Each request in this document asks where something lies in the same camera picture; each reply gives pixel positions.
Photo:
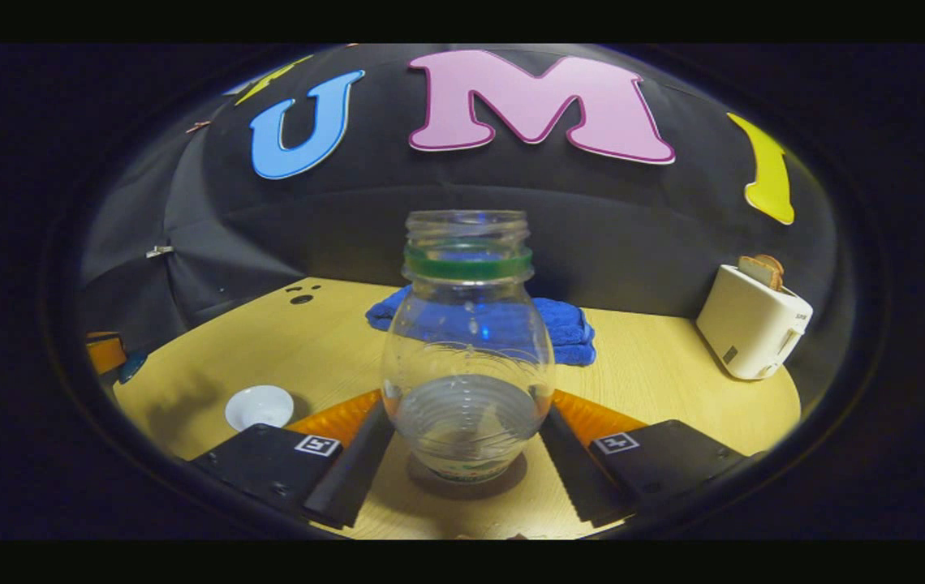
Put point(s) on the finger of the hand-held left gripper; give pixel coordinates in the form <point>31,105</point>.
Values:
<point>107,353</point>

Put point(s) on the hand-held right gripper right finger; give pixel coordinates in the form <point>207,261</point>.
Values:
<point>576,478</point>

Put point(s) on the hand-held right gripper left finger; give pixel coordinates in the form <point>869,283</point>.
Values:
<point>349,478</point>

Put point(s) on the round cork coaster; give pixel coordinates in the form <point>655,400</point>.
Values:
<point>511,485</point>

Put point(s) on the clear plastic water bottle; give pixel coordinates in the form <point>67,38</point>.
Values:
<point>466,349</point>

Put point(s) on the metal clip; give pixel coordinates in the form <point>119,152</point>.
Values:
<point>159,251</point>

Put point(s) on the folded blue towel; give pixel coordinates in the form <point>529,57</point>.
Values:
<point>572,332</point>

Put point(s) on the white toaster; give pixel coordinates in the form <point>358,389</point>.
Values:
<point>750,328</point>

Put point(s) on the black backdrop cloth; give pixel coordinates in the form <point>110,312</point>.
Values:
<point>333,219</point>

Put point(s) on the toast bread slice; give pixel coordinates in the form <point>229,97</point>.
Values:
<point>776,264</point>
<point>756,272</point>

